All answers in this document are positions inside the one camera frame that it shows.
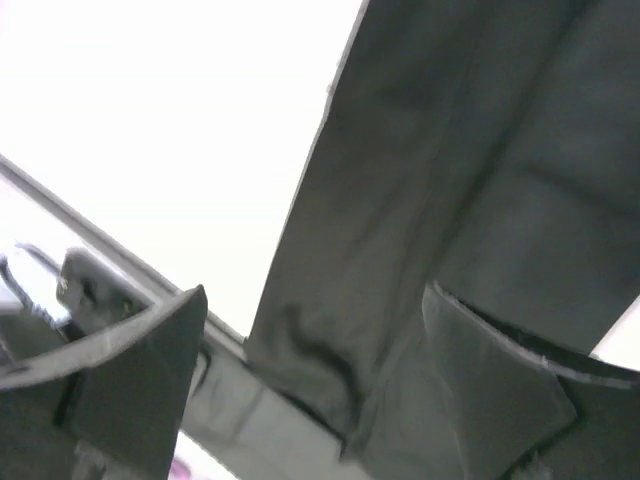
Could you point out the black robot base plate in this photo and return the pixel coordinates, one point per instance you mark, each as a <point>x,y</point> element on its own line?
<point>82,296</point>

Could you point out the black t shirt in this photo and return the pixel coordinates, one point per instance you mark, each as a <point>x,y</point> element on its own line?
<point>491,147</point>

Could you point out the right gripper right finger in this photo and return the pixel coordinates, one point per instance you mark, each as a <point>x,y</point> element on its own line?
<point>524,408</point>

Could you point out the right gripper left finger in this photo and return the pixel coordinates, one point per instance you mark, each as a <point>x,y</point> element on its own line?
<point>107,406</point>

